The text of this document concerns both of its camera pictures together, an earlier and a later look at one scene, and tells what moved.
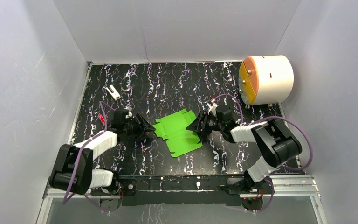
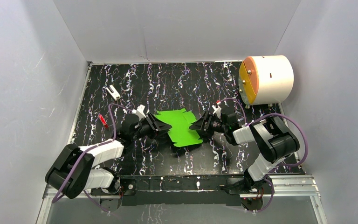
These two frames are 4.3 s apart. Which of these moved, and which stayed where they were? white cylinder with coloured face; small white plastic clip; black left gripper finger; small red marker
Moved: black left gripper finger
Stayed: small white plastic clip; small red marker; white cylinder with coloured face
